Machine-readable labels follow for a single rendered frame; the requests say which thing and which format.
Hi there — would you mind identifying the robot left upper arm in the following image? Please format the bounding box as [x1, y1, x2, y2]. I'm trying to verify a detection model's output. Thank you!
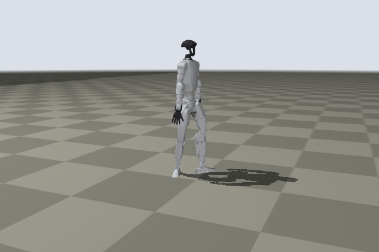
[197, 62, 202, 87]

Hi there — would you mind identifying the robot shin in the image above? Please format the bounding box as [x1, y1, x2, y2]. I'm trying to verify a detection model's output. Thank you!
[195, 138, 206, 169]
[175, 141, 184, 170]

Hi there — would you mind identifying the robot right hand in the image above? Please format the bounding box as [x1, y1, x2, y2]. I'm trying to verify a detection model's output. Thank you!
[172, 105, 184, 125]

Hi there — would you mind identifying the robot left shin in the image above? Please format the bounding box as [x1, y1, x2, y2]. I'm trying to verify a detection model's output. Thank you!
[195, 138, 206, 169]

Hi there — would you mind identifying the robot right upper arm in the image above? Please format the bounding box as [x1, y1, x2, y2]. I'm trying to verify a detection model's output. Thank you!
[176, 62, 187, 91]

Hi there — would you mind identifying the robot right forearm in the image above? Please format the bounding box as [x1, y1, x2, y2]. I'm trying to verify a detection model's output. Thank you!
[176, 83, 184, 110]

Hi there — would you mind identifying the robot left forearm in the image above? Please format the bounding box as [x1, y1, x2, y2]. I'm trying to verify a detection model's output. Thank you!
[195, 86, 202, 102]

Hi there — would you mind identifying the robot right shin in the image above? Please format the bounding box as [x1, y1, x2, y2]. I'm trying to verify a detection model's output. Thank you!
[175, 141, 184, 170]

